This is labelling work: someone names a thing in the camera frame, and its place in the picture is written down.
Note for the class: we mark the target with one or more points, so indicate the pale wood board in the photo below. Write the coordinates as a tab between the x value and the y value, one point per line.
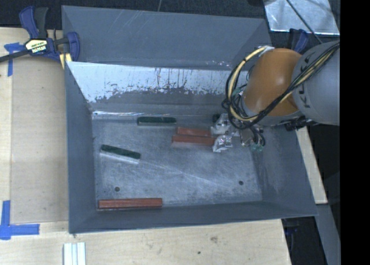
37	142

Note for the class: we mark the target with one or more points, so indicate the dark green flat block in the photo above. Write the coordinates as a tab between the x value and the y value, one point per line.
120	152
156	121

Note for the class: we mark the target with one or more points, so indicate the grey metal bin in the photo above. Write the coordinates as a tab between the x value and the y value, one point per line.
173	177

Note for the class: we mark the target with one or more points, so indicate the red-brown flat block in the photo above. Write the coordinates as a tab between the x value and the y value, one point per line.
193	132
130	203
192	140

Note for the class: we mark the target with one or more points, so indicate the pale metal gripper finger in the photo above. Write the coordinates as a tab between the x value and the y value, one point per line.
222	123
223	143

